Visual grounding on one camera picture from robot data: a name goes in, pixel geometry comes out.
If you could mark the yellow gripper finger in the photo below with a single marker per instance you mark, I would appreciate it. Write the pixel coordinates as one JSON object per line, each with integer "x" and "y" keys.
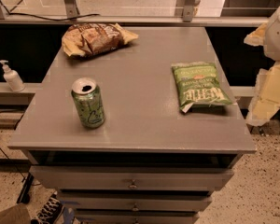
{"x": 257, "y": 37}
{"x": 266, "y": 100}

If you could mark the green jalapeno chip bag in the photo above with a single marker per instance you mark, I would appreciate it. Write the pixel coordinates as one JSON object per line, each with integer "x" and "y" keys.
{"x": 197, "y": 84}

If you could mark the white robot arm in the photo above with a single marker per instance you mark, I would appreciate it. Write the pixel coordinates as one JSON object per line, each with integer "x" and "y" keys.
{"x": 271, "y": 45}

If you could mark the brown chip bag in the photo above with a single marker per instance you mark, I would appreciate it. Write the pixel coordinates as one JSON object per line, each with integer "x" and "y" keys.
{"x": 90, "y": 39}

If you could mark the grey drawer cabinet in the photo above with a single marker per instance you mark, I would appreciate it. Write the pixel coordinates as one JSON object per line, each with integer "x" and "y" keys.
{"x": 143, "y": 126}

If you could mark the green soda can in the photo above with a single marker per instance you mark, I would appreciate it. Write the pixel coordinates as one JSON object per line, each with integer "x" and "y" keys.
{"x": 87, "y": 98}

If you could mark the top grey drawer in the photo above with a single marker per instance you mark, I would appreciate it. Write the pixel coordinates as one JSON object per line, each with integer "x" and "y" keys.
{"x": 123, "y": 178}

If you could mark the grey drawer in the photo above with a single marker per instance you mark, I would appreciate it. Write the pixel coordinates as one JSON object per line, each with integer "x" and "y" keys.
{"x": 140, "y": 201}
{"x": 123, "y": 178}
{"x": 123, "y": 217}

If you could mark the bottom grey drawer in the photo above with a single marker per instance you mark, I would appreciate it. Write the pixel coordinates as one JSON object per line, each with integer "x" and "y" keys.
{"x": 123, "y": 217}

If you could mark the middle grey drawer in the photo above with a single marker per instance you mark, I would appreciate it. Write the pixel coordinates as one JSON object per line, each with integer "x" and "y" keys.
{"x": 140, "y": 201}

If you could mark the white pump bottle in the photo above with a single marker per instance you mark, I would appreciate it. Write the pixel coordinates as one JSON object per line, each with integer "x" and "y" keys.
{"x": 12, "y": 77}

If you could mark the black white sneaker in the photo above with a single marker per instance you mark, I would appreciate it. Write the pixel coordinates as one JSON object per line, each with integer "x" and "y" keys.
{"x": 50, "y": 211}

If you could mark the tan trouser leg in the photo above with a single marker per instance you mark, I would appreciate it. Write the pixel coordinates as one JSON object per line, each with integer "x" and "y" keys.
{"x": 17, "y": 214}

